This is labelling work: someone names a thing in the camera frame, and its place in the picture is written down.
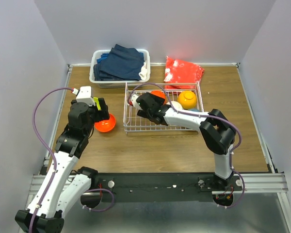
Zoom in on white plastic laundry basket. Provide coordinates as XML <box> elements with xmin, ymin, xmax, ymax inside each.
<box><xmin>89</xmin><ymin>45</ymin><xmax>151</xmax><ymax>88</ymax></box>

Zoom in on white wire dish rack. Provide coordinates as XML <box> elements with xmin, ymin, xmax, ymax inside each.
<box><xmin>123</xmin><ymin>83</ymin><xmax>204</xmax><ymax>133</ymax></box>

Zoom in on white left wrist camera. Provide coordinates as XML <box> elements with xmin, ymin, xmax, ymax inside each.
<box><xmin>76</xmin><ymin>86</ymin><xmax>96</xmax><ymax>106</ymax></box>

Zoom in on white blue patterned bowl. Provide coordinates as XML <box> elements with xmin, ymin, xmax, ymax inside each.
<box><xmin>166</xmin><ymin>101</ymin><xmax>183</xmax><ymax>110</ymax></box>

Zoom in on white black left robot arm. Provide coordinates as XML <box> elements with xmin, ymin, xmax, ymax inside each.
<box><xmin>15</xmin><ymin>98</ymin><xmax>110</xmax><ymax>233</ymax></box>

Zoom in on aluminium frame rail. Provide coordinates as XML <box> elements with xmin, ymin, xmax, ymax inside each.
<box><xmin>29</xmin><ymin>173</ymin><xmax>289</xmax><ymax>195</ymax></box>

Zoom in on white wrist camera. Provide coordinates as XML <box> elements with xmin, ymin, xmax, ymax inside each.
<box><xmin>128</xmin><ymin>94</ymin><xmax>139</xmax><ymax>107</ymax></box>
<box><xmin>76</xmin><ymin>86</ymin><xmax>96</xmax><ymax>106</ymax></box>

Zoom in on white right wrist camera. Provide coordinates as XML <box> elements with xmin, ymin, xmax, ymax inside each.
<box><xmin>128</xmin><ymin>94</ymin><xmax>139</xmax><ymax>107</ymax></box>

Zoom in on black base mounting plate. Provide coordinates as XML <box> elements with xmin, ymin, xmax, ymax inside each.
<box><xmin>81</xmin><ymin>172</ymin><xmax>243</xmax><ymax>208</ymax></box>

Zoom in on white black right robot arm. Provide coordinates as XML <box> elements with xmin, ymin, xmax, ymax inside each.
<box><xmin>128</xmin><ymin>92</ymin><xmax>236</xmax><ymax>190</ymax></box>

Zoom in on orange bowl front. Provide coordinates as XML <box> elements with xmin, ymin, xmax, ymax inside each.
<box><xmin>150</xmin><ymin>90</ymin><xmax>165</xmax><ymax>99</ymax></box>

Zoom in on folded blue jeans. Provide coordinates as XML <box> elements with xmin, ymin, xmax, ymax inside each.
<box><xmin>93</xmin><ymin>44</ymin><xmax>145</xmax><ymax>81</ymax></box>

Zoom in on lime green bowl tall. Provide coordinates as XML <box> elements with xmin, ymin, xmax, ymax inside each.
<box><xmin>93</xmin><ymin>97</ymin><xmax>101</xmax><ymax>111</ymax></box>

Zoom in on red white folded towel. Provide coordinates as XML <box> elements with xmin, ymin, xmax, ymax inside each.
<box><xmin>163</xmin><ymin>56</ymin><xmax>205</xmax><ymax>89</ymax></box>

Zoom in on white cloth in basket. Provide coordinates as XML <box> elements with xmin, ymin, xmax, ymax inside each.
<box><xmin>139</xmin><ymin>61</ymin><xmax>147</xmax><ymax>80</ymax></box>

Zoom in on yellow orange bowl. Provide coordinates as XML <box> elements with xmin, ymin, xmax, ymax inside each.
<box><xmin>177</xmin><ymin>91</ymin><xmax>197</xmax><ymax>109</ymax></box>

